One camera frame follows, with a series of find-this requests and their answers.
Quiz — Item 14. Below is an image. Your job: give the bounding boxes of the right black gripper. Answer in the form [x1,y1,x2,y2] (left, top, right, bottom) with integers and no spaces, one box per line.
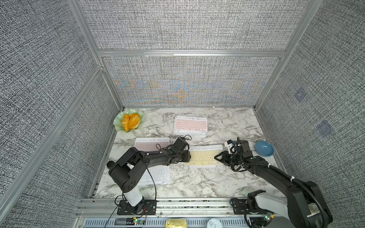
[212,150,242,167]

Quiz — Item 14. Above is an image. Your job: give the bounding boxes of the yellow keyboard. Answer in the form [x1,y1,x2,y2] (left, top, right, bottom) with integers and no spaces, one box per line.
[185,145,223,168]

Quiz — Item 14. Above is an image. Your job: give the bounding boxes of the white keyboard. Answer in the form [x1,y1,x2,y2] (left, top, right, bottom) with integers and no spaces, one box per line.
[138,166,170,186]

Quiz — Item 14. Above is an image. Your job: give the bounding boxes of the pink keyboard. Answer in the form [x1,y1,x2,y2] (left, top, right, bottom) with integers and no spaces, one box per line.
[173,116,208,135]
[134,137,170,152]

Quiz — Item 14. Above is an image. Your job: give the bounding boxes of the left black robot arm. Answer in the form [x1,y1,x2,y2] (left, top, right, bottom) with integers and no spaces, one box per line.
[106,147,191,207]

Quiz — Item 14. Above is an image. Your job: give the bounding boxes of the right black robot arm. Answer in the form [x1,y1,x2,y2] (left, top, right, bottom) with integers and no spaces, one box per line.
[215,140,333,228]

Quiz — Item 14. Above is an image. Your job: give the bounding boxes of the blue bowl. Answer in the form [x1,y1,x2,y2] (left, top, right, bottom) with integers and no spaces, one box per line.
[255,141,275,157]

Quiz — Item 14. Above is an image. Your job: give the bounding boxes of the orange croissant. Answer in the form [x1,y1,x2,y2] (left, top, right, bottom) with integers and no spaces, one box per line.
[121,113,141,132]

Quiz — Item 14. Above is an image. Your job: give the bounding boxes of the white round container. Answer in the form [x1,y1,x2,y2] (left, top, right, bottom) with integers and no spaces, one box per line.
[206,218,223,228]

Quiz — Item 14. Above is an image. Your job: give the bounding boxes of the gold tin can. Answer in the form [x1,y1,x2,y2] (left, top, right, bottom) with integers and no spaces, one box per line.
[165,218,188,228]

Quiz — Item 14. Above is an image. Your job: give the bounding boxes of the green leaf-shaped plate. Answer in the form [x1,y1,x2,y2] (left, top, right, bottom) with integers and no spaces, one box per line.
[113,109,144,132]

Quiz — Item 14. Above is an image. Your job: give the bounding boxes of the glass jar black lid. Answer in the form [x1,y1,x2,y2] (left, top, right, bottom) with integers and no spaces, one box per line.
[106,161,115,169]

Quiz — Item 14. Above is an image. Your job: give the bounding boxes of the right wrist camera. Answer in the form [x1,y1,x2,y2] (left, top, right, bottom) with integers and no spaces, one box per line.
[224,140,236,154]

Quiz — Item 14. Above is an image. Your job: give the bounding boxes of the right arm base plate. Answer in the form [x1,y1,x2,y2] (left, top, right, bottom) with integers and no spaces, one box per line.
[229,198,271,215]

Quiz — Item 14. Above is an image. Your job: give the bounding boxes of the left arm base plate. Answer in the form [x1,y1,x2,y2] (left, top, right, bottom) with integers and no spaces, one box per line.
[117,199,157,217]

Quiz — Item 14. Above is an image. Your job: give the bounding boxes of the aluminium mounting rail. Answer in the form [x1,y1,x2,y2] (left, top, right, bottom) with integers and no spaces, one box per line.
[75,198,314,219]

